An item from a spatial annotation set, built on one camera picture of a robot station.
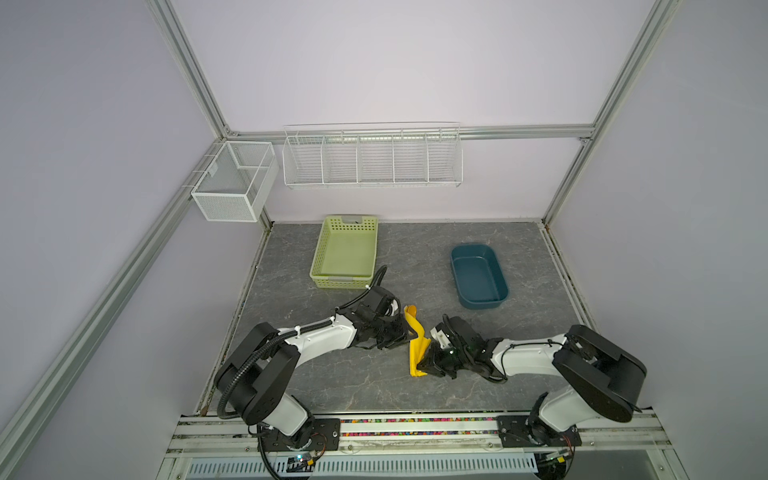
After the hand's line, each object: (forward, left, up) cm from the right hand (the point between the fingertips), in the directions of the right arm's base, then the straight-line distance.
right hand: (416, 370), depth 83 cm
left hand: (+6, 0, +6) cm, 8 cm away
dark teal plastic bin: (+33, -23, -1) cm, 40 cm away
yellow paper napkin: (+6, -1, +2) cm, 7 cm away
